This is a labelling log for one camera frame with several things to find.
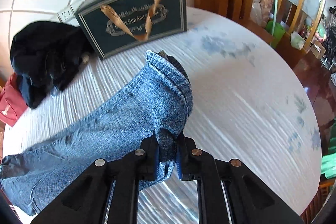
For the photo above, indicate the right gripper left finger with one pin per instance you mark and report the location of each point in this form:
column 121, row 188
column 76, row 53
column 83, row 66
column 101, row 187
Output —
column 105, row 191

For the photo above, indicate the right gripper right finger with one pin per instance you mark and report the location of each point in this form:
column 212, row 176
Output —
column 228, row 191

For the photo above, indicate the blue denim jeans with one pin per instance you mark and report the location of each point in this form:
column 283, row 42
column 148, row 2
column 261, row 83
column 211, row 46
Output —
column 157, row 102

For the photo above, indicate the black clothes pile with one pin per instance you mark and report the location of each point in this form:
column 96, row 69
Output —
column 47, row 55

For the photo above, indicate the white striped bed sheet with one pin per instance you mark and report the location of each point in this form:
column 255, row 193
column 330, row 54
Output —
column 248, row 104

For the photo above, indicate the red paper shopping bag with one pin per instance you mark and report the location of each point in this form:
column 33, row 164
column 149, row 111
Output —
column 12, row 103

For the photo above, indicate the green plastic bin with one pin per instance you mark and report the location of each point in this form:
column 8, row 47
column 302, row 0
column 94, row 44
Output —
column 277, row 32

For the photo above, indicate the white power strip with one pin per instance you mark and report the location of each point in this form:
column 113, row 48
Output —
column 68, row 13

